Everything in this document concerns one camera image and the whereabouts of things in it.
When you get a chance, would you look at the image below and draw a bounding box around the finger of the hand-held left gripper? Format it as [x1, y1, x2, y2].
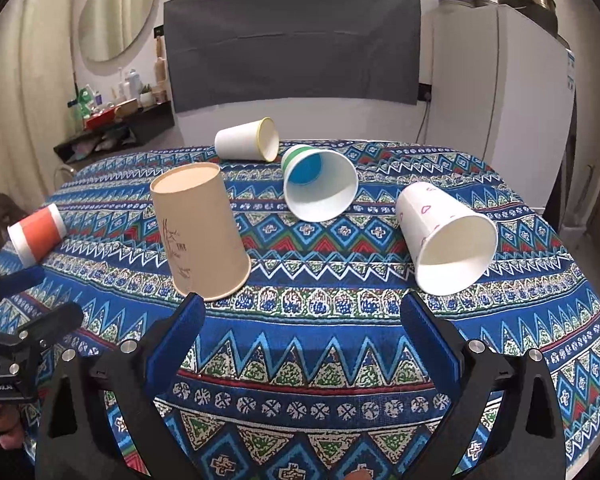
[0, 265, 47, 312]
[9, 302, 85, 362]

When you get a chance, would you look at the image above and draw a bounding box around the oval wall mirror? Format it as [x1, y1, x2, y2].
[77, 0, 158, 63]

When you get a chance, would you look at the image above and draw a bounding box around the person's left hand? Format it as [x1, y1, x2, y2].
[0, 409, 27, 452]

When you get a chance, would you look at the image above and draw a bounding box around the white cup with pink hearts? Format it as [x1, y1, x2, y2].
[395, 181, 499, 296]

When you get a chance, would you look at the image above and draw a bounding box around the white refrigerator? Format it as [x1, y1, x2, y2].
[426, 3, 578, 233]

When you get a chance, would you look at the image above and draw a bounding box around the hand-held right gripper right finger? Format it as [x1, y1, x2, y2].
[400, 291, 567, 480]

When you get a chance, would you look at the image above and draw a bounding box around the blue patterned tablecloth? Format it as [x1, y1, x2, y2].
[0, 139, 600, 480]

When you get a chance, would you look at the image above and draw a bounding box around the white kettle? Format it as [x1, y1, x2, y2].
[124, 67, 142, 99]

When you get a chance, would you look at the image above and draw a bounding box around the green striped white cup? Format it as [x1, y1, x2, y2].
[280, 144, 359, 223]

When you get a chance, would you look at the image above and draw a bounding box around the grey cloth covered screen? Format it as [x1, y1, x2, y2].
[163, 0, 423, 113]

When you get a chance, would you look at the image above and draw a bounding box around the black shelf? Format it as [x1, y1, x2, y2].
[53, 100, 176, 163]

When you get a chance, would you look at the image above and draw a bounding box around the red box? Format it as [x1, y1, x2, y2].
[83, 110, 119, 131]

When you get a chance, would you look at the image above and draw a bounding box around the green bottle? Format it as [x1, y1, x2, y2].
[80, 86, 99, 117]

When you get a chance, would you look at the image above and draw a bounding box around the black power cable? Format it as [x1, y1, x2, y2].
[417, 100, 432, 144]

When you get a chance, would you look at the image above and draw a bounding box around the tan bottle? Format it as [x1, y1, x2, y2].
[153, 57, 169, 104]

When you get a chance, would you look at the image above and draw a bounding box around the brown paper cup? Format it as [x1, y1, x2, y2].
[150, 161, 252, 302]

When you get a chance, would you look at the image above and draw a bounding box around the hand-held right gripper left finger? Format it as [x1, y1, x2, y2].
[34, 291, 205, 480]

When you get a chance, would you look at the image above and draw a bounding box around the orange and white cup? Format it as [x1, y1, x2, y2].
[7, 203, 69, 268]

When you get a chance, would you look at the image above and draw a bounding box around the cream curtain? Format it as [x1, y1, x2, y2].
[0, 0, 83, 206]

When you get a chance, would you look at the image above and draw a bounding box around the white cup with yellow rim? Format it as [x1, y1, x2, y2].
[214, 117, 280, 163]

